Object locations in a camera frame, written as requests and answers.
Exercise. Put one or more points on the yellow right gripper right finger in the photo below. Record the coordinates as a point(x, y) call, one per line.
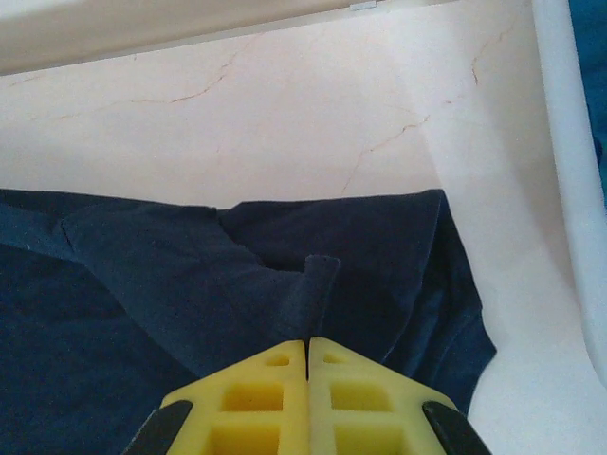
point(370, 407)

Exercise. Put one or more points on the white plastic basket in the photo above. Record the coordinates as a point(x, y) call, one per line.
point(569, 189)

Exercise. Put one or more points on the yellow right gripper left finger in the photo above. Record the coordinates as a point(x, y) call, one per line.
point(246, 407)

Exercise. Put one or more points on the bright blue t-shirt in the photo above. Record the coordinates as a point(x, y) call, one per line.
point(593, 47)

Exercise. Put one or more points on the navy blue t-shirt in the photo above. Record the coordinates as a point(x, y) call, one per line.
point(142, 308)

